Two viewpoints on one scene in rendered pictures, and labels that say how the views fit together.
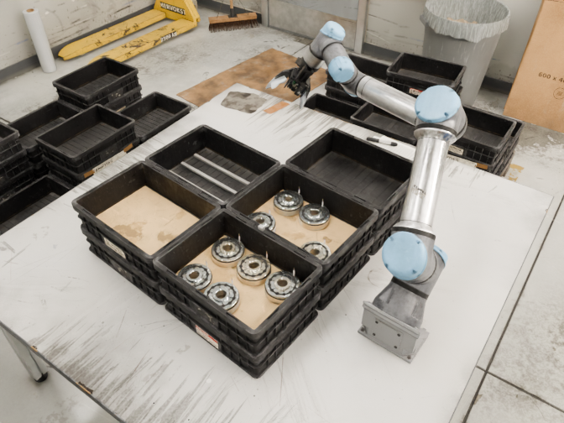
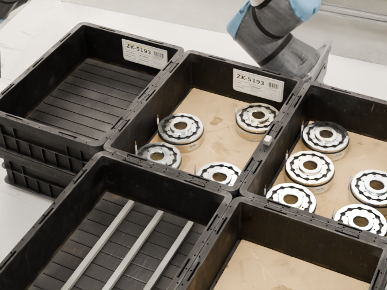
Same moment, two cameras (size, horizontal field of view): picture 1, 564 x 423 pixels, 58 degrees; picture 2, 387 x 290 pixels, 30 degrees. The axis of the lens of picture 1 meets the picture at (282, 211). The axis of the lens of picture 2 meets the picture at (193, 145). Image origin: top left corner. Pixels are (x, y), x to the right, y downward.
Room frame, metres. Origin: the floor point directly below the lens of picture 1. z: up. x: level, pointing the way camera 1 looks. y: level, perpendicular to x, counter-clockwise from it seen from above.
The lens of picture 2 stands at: (1.50, 1.10, 1.90)
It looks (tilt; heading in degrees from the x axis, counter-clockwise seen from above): 41 degrees down; 257
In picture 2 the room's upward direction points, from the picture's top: 1 degrees counter-clockwise
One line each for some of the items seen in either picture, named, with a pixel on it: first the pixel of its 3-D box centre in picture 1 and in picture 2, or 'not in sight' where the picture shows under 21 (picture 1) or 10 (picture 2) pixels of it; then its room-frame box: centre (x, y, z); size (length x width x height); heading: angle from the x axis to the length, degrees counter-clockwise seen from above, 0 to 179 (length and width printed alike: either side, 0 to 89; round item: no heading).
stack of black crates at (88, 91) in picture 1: (104, 109); not in sight; (2.73, 1.08, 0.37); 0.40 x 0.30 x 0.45; 145
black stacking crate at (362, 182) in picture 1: (352, 178); (92, 99); (1.44, -0.25, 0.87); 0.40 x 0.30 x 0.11; 51
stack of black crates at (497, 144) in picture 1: (458, 158); not in sight; (2.23, -0.95, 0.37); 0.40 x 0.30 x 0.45; 55
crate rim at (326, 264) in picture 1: (301, 211); (208, 116); (1.21, -0.06, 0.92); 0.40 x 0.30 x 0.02; 51
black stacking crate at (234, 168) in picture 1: (213, 174); (115, 263); (1.46, 0.25, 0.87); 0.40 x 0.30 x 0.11; 51
